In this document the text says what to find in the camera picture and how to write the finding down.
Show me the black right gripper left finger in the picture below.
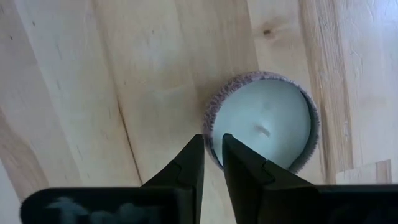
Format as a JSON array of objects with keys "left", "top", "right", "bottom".
[{"left": 140, "top": 133, "right": 206, "bottom": 224}]

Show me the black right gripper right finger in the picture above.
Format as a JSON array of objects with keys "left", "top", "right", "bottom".
[{"left": 221, "top": 133, "right": 320, "bottom": 224}]

